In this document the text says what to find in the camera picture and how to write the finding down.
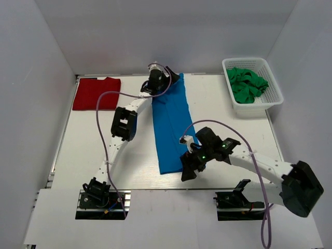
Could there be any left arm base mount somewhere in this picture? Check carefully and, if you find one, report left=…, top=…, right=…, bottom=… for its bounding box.
left=75, top=178, right=131, bottom=220

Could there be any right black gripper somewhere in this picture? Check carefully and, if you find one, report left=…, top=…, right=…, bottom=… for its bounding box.
left=181, top=145, right=215, bottom=181

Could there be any white plastic basket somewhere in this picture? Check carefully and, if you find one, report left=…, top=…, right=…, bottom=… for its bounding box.
left=222, top=58, right=284, bottom=118

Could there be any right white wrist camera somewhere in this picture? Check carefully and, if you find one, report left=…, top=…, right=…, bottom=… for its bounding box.
left=179, top=135, right=201, bottom=154

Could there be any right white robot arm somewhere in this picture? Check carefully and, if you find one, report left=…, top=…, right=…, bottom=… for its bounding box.
left=179, top=127, right=324, bottom=217

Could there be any green t shirt in basket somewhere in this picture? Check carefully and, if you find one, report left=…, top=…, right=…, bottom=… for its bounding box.
left=226, top=67, right=269, bottom=104

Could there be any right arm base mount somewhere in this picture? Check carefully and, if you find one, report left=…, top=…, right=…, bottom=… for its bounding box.
left=213, top=179, right=266, bottom=221

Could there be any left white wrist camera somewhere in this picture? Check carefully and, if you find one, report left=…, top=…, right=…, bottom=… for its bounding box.
left=147, top=62, right=163, bottom=72

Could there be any folded red t shirt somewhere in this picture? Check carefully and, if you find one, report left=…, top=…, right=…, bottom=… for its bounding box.
left=72, top=77, right=121, bottom=111

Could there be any blue t shirt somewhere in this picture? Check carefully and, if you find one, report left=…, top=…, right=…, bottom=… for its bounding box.
left=152, top=73, right=195, bottom=174

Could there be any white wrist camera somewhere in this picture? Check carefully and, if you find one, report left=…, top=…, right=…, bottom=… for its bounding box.
left=147, top=62, right=163, bottom=72
left=179, top=135, right=201, bottom=154

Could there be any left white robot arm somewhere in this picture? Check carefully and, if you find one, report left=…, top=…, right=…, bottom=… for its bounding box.
left=95, top=62, right=180, bottom=191

